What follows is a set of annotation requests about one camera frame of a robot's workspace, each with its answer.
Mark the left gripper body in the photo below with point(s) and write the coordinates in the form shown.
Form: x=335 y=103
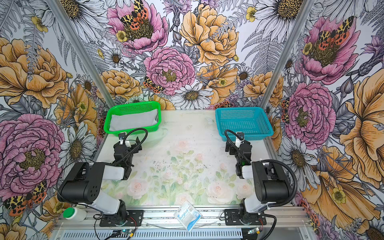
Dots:
x=139 y=148

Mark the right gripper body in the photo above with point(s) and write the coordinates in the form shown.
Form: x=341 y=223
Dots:
x=233 y=152

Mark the plain grey towel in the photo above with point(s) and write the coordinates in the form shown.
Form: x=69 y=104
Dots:
x=133 y=121

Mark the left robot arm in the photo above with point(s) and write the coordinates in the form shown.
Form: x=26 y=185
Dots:
x=82 y=185

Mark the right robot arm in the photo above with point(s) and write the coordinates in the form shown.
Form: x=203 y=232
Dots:
x=275 y=183

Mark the teal plastic basket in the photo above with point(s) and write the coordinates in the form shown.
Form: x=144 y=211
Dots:
x=252 y=121

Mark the white bottle green cap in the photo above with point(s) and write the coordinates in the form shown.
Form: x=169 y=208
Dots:
x=75 y=214

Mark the white blue packet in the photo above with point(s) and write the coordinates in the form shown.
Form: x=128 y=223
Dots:
x=187 y=215

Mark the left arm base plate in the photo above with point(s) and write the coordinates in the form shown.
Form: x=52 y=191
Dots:
x=132 y=218

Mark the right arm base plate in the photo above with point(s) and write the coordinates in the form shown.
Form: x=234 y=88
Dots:
x=234 y=218

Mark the aluminium front rail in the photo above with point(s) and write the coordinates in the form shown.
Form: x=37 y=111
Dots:
x=169 y=217

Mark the left aluminium frame post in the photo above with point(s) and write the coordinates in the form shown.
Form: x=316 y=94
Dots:
x=69 y=29

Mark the aluminium frame post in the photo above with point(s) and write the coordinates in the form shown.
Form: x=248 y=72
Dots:
x=69 y=29
x=291 y=40

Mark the right aluminium frame post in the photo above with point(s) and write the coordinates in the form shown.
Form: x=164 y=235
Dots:
x=291 y=40

